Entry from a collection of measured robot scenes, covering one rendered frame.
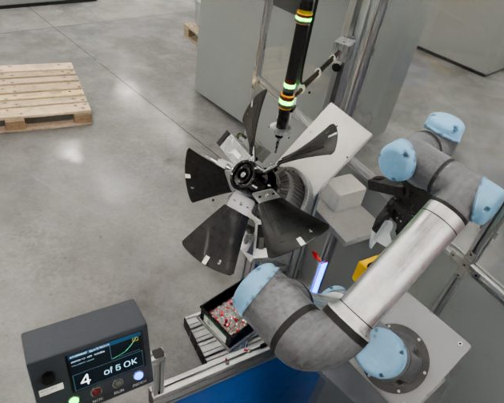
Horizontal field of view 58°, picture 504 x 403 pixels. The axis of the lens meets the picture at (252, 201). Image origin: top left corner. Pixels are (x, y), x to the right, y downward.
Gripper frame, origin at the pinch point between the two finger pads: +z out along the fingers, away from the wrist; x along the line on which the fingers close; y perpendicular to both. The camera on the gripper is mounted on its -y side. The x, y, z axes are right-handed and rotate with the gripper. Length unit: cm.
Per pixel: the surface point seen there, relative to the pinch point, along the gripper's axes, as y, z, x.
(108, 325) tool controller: -13, 18, -66
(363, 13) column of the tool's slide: -88, -23, 57
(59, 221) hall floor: -193, 144, -58
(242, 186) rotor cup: -55, 23, -8
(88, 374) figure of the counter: -8, 25, -72
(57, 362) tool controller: -9, 19, -78
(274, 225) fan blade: -35.7, 25.2, -6.1
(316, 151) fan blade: -43.9, 4.7, 10.9
